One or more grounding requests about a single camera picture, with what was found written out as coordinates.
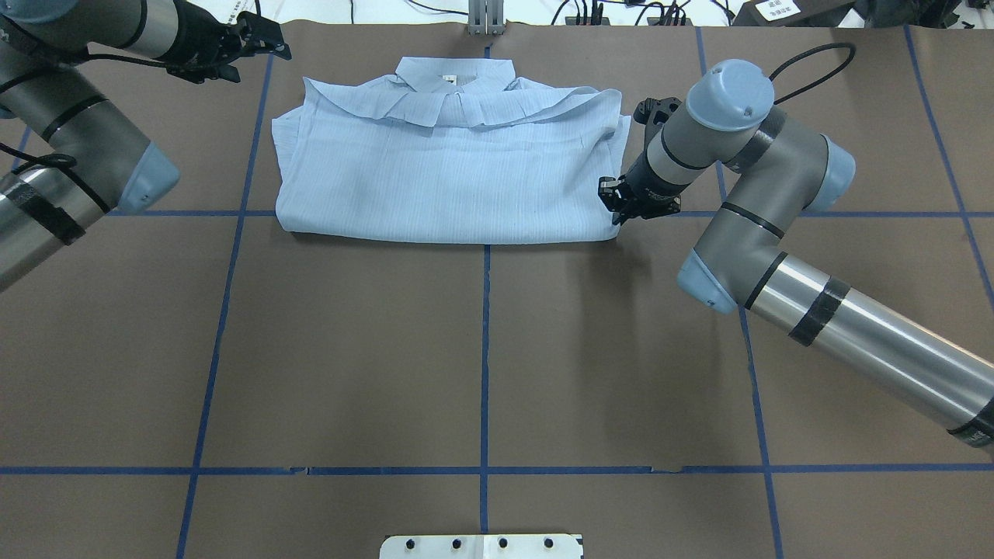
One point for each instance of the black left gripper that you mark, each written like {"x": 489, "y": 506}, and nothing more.
{"x": 193, "y": 40}

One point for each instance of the power strip with plugs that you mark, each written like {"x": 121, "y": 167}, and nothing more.
{"x": 654, "y": 14}

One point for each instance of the grey teach pendant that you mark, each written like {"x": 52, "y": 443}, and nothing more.
{"x": 817, "y": 14}

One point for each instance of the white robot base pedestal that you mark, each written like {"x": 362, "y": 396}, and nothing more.
{"x": 507, "y": 545}

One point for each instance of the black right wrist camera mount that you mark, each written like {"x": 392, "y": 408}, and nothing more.
{"x": 653, "y": 114}

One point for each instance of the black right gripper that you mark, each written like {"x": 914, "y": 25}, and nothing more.
{"x": 651, "y": 187}

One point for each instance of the blue tape line lengthwise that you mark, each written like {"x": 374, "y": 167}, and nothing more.
{"x": 215, "y": 356}

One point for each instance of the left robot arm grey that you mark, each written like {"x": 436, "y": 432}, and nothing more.
{"x": 100, "y": 161}

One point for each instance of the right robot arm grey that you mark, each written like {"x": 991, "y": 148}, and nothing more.
{"x": 731, "y": 117}

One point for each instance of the aluminium frame profile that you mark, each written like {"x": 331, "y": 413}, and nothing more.
{"x": 486, "y": 17}

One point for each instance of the light blue striped shirt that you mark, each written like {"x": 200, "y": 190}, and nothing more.
{"x": 450, "y": 151}

